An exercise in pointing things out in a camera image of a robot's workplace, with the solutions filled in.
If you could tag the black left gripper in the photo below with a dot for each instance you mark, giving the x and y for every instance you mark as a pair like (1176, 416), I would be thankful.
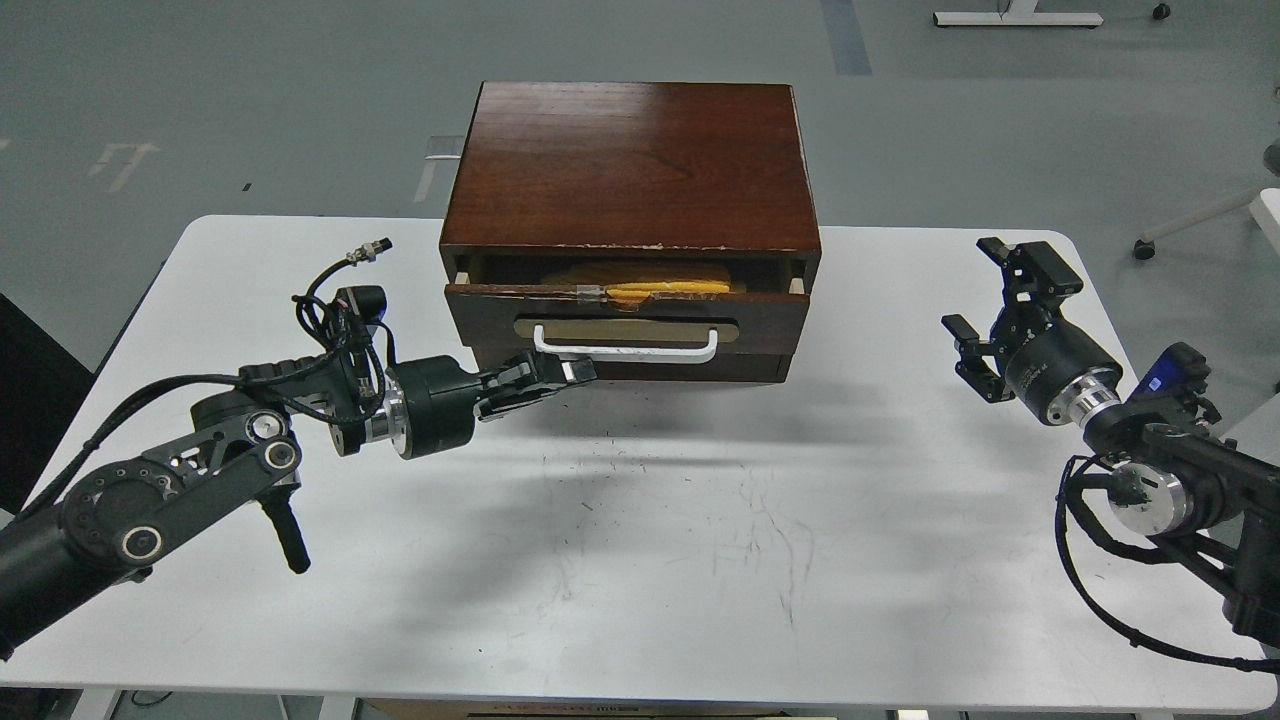
(431, 402)

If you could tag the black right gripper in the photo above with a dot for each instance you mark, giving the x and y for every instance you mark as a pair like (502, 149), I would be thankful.
(1038, 354)

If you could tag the wooden drawer with white handle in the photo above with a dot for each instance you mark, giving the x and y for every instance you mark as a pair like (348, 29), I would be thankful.
(741, 331)

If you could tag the yellow corn cob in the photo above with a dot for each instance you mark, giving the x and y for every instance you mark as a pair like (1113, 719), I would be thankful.
(638, 292)

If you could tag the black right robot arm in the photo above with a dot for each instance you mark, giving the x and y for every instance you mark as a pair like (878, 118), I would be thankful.
(1157, 489)

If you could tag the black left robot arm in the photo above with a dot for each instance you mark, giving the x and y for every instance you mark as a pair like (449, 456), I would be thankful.
(90, 530)

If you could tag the dark wooden cabinet box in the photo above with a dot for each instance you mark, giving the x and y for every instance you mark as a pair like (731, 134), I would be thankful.
(612, 182)

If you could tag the white chair base leg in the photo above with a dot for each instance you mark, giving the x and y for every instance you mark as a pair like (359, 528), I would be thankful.
(1262, 204)

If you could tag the white table leg base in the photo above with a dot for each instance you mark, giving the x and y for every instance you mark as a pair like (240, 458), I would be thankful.
(1018, 14)

